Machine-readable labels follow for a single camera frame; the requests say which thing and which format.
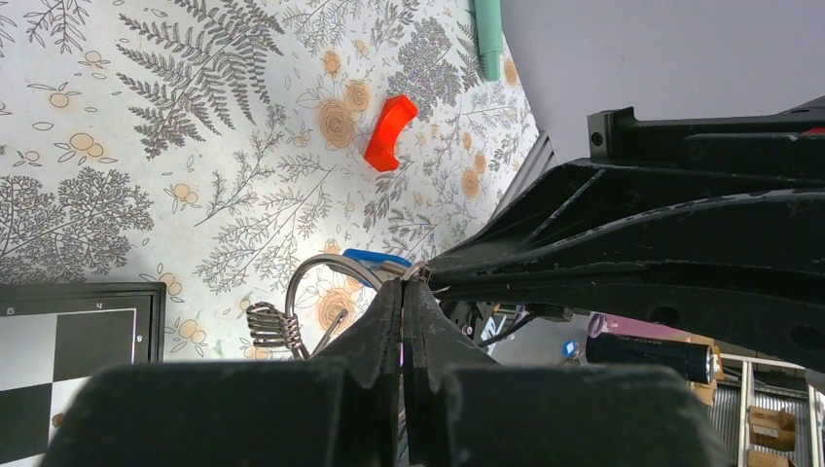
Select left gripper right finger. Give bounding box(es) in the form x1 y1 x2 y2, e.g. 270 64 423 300
403 281 727 466

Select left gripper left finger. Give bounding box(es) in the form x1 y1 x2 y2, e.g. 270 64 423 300
42 280 404 466

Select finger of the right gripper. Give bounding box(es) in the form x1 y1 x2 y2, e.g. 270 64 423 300
430 160 824 284
431 260 824 372

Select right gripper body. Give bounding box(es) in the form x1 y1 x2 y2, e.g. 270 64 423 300
588 96 824 168

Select silver keyring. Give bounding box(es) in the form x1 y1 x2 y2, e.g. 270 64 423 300
242 252 427 360

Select cardboard boxes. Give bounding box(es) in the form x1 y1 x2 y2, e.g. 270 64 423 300
746 406 797 467

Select mint green object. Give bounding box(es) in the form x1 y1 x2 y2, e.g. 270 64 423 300
473 0 504 82

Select red key tag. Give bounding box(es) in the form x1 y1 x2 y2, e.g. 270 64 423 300
364 94 418 172

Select floral patterned mat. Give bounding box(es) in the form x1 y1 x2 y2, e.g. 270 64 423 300
1 1 539 362

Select black white chessboard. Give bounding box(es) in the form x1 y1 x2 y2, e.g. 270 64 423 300
1 282 167 466

